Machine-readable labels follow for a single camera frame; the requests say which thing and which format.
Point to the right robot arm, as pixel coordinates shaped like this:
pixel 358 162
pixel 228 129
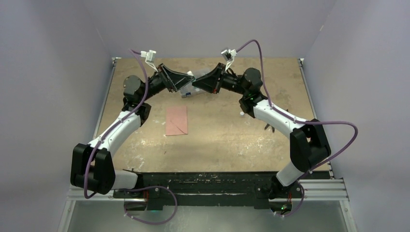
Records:
pixel 308 142

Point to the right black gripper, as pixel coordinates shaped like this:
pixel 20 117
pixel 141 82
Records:
pixel 210 82

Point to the pink envelope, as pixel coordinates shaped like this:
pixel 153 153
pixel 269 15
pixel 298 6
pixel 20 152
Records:
pixel 176 121

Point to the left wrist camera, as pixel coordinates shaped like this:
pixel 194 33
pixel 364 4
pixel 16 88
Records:
pixel 149 57

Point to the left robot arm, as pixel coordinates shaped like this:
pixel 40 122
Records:
pixel 92 166

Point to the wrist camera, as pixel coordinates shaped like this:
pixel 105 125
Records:
pixel 229 56
pixel 149 57

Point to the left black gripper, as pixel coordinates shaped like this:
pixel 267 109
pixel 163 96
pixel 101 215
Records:
pixel 175 80

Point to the black base frame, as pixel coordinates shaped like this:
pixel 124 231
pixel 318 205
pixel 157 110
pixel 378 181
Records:
pixel 152 191

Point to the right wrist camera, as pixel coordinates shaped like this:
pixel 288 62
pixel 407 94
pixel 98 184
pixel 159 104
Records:
pixel 229 56

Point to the clear plastic screw box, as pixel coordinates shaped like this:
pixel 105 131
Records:
pixel 189 90

